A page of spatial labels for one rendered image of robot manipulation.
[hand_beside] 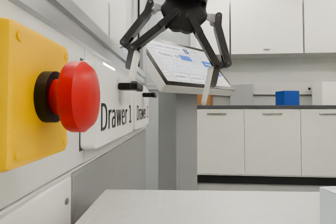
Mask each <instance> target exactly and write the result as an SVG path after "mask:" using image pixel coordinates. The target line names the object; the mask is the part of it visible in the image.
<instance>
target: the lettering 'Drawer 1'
mask: <svg viewBox="0 0 336 224"><path fill-rule="evenodd" d="M103 106H104V107H105V110H106V123H105V126H104V127H103ZM129 107H130V121H129V123H131V122H132V121H131V105H129ZM127 111H128V109H126V110H124V109H123V110H116V111H115V109H113V110H108V111H107V106H106V104H105V103H101V131H104V130H105V129H106V127H107V121H108V129H110V113H111V112H112V113H113V112H114V116H113V117H112V128H114V127H116V113H117V126H119V125H121V113H122V124H123V125H124V124H126V114H127ZM123 112H124V115H123ZM123 118H125V122H123ZM113 120H114V125H113Z"/></svg>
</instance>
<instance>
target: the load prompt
mask: <svg viewBox="0 0 336 224"><path fill-rule="evenodd" d="M150 43H151V45H152V46H153V48H156V49H161V50H166V51H170V52H175V53H180V54H185V55H190V56H195V55H194V54H193V53H192V51H191V50H190V49H186V48H182V47H177V46H173V45H169V44H164V43H160V42H156V41H150Z"/></svg>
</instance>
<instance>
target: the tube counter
mask: <svg viewBox="0 0 336 224"><path fill-rule="evenodd" d="M172 54H173V55H174V56H175V58H176V59H177V60H182V61H187V62H193V63H198V64H200V62H199V61H198V59H197V58H196V57H191V56H186V55H181V54H176V53H172Z"/></svg>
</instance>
